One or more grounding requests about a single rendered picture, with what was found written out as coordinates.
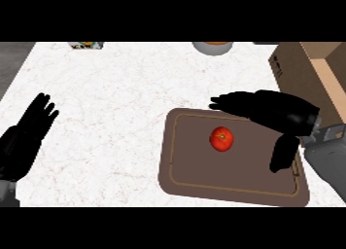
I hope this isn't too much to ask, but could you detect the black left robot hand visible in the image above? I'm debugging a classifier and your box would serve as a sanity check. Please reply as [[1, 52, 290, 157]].
[[0, 92, 61, 183]]

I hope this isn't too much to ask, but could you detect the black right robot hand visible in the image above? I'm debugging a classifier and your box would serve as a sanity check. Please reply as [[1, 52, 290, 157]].
[[208, 89, 320, 174]]

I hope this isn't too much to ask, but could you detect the brown cardboard box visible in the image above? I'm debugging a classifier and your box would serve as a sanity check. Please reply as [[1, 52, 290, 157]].
[[267, 42, 346, 130]]

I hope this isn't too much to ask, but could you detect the red tomato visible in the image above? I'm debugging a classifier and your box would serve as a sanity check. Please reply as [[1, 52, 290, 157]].
[[208, 125, 234, 153]]

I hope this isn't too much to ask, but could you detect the brown tray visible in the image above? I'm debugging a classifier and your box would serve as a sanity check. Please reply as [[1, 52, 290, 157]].
[[157, 107, 311, 208]]

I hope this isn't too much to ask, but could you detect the small printed box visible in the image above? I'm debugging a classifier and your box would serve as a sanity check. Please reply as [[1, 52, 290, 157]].
[[67, 42, 104, 51]]

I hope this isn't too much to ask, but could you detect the grey bowl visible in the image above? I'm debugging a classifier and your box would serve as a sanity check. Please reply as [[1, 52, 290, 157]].
[[190, 42, 234, 57]]

